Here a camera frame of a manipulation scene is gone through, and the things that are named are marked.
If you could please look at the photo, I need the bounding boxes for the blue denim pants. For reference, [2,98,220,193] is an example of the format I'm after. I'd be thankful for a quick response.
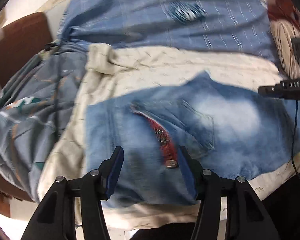
[85,71,300,208]

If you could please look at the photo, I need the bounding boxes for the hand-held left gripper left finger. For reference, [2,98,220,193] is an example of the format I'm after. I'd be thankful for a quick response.
[20,146,124,240]

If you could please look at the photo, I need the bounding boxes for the brown headboard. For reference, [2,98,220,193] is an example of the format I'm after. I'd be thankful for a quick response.
[0,12,53,98]

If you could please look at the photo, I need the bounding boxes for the blue plaid quilt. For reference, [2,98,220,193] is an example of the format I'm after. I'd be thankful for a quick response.
[57,0,280,63]

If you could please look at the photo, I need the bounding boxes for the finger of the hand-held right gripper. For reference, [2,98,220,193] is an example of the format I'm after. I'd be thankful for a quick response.
[258,85,283,99]

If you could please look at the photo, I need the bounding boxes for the cream leaf-print bed sheet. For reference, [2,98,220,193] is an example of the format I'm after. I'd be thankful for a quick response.
[37,42,300,230]

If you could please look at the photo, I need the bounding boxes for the striped floral pillow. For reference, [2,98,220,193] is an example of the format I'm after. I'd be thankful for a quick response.
[269,17,300,80]

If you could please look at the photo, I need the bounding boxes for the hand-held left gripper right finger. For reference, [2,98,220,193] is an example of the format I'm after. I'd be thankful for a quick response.
[177,146,280,240]

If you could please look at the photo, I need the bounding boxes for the dark red bag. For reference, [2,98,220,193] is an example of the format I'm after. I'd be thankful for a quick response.
[267,0,300,30]

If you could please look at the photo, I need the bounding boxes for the grey patterned quilt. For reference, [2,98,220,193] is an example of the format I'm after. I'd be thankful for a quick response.
[0,41,90,203]

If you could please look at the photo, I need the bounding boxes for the white power strip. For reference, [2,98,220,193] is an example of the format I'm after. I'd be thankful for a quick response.
[39,42,59,57]

